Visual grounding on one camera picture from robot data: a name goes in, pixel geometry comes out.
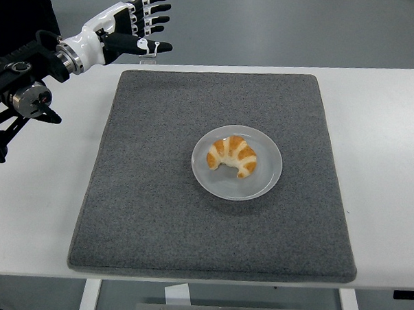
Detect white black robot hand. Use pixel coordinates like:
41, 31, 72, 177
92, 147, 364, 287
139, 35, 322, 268
61, 0, 174, 68

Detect golden brown croissant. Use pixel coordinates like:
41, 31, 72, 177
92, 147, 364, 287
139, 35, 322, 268
205, 134, 259, 180

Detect round grey plate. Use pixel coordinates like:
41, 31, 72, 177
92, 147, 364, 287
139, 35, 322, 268
189, 122, 285, 203

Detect person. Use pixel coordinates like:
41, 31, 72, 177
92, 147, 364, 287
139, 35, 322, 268
0, 0, 63, 71

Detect grey felt mat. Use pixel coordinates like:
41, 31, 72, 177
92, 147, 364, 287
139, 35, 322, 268
58, 60, 358, 296

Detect white table leg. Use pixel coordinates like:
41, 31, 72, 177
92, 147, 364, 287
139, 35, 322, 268
338, 287, 360, 310
73, 278, 104, 310

